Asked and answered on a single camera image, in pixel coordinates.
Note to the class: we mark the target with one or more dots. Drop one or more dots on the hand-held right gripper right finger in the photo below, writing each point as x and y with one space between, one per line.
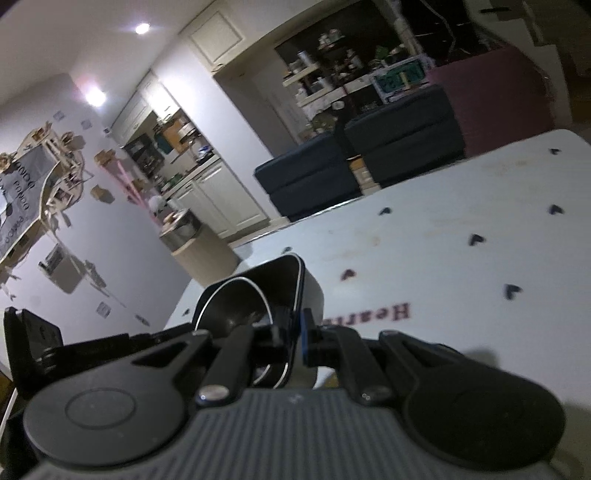
307 337

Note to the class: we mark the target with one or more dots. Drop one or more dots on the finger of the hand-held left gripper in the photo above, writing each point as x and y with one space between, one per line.
115 339

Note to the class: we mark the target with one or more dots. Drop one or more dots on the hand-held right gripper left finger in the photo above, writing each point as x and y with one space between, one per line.
282 332

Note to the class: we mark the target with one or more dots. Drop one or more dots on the large rectangular steel container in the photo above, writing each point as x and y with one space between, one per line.
309 286

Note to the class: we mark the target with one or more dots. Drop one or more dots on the round steel bowl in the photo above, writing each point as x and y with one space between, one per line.
231 304

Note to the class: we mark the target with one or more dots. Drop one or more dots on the beige cylindrical bin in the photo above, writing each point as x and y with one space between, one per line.
203 263

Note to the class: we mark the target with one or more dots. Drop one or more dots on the white kitchen cabinet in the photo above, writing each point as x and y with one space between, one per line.
221 198

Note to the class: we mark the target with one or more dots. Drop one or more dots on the pink stand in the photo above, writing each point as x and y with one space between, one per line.
134 189

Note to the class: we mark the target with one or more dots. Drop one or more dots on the dark blue chair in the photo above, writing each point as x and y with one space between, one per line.
406 134
304 175

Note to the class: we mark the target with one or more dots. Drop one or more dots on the white upper cabinet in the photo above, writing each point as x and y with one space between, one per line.
138 110

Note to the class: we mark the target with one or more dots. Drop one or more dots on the ceiling light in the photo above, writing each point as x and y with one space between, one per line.
95 97
141 27

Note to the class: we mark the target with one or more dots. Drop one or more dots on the cluttered storage shelf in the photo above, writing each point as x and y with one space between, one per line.
318 78

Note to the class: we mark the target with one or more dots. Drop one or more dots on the colourful sign board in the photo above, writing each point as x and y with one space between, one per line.
401 78

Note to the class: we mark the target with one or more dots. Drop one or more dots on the maroon chair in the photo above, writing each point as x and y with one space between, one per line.
498 97

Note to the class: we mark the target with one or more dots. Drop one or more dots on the small wall picture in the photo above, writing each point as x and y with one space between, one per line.
64 270

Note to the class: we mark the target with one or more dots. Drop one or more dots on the wooden wall decoration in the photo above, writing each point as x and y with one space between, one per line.
46 184

